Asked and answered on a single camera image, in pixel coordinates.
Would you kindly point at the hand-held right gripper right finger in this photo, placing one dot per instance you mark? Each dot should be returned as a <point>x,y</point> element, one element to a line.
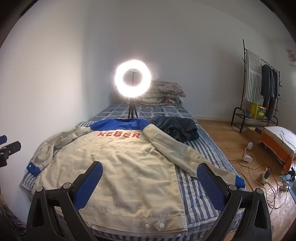
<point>210,185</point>

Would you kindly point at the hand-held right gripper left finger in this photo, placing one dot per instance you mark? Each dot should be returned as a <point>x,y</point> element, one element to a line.
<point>89,185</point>

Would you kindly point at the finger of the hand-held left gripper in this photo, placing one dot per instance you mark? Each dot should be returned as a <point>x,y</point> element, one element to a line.
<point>11,148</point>
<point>2,139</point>

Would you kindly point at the cream and blue jacket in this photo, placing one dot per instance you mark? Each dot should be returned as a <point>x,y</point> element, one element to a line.
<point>127,166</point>

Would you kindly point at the black metal clothes rack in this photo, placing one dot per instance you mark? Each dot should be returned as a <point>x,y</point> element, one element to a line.
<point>243,58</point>

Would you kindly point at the power strip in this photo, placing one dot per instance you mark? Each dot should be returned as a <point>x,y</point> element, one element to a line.
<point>266,175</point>

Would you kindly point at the dark blue fleece garment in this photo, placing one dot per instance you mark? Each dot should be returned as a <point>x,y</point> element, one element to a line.
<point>178,128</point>

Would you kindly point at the dark patterned cloth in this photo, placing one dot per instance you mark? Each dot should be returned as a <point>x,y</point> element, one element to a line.
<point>9,220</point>

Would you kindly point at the dark purple box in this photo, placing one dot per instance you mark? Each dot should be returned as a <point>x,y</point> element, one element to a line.
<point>259,130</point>

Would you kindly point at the orange cloth covered stool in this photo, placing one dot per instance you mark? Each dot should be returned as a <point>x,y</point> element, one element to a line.
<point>275,143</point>

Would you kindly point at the small grey pot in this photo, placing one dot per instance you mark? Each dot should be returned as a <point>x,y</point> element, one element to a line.
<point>248,113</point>

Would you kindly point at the yellow box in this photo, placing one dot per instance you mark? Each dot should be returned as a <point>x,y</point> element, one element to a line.
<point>257,111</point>

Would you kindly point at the black tripod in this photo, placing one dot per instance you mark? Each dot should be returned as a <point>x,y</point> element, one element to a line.
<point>132,109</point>

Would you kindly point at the blue checked bedsheet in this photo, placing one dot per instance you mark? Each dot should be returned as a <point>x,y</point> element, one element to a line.
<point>161,110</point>

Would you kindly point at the folded floral quilt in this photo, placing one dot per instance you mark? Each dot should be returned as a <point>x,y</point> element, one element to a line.
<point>166,92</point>

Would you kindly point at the dark hanging garment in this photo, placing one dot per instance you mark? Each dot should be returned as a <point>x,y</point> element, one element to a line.
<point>274,92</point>
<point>266,83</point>

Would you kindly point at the striped hanging towel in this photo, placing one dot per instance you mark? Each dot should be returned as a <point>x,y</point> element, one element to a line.
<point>253,76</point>

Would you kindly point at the wall poster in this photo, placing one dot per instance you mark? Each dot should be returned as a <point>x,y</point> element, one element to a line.
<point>291,55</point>

